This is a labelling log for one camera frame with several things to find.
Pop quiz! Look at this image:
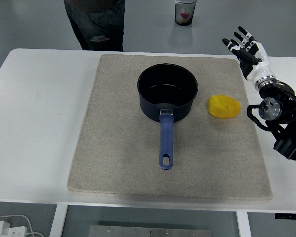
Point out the black table control panel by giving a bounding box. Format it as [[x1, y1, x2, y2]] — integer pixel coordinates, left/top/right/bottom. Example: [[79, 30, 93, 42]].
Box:
[[274, 212, 296, 220]]

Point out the white table leg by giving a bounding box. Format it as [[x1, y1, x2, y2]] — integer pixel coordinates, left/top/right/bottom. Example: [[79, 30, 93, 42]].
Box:
[[236, 211, 252, 237], [49, 204, 69, 237]]

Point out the black waste bin with bag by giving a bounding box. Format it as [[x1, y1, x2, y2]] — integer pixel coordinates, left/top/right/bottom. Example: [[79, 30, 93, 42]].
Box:
[[174, 0, 197, 26]]

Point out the yellow potato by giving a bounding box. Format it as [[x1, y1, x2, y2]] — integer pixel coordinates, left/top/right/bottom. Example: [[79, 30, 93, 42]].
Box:
[[207, 94, 241, 119]]

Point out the grey metal plate with screws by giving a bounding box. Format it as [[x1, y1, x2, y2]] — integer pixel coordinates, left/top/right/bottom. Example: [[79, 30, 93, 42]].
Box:
[[88, 225, 214, 237]]

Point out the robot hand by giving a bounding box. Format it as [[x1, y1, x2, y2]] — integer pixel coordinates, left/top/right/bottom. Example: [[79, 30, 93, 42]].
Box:
[[222, 26, 272, 83]]

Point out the beige fabric mat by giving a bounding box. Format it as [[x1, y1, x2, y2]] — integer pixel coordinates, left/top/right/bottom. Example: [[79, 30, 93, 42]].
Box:
[[68, 53, 273, 201]]

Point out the blue pot with handle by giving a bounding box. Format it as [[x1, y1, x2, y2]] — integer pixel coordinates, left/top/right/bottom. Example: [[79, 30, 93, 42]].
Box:
[[137, 63, 199, 171]]

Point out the person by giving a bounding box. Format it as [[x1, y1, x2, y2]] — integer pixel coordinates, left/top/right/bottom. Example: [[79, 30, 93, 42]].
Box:
[[63, 0, 126, 52]]

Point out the white power adapter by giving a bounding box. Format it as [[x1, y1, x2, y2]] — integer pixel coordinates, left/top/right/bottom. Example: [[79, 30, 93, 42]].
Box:
[[0, 221, 28, 237]]

